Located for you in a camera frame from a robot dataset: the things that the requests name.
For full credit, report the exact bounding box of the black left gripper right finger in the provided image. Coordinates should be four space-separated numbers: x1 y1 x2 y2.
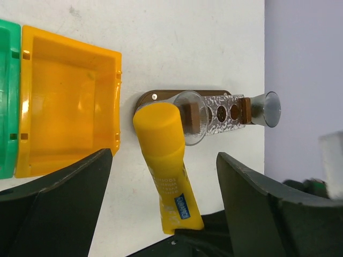
217 153 342 256

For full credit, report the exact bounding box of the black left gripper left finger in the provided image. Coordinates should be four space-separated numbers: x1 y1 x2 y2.
1 149 113 256

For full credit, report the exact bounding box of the clear glass cup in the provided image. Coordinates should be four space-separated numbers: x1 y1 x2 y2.
250 91 281 128
135 89 209 146

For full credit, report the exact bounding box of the yellow toothpaste tube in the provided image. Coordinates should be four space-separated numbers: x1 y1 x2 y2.
133 102 204 235

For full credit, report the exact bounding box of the dark wooden oval tray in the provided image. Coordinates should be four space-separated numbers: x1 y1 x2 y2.
133 89 233 129

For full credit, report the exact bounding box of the yellow bin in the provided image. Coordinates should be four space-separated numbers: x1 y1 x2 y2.
15 25 122 178

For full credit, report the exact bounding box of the green bin with cups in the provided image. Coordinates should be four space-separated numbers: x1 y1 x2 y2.
1 20 21 179

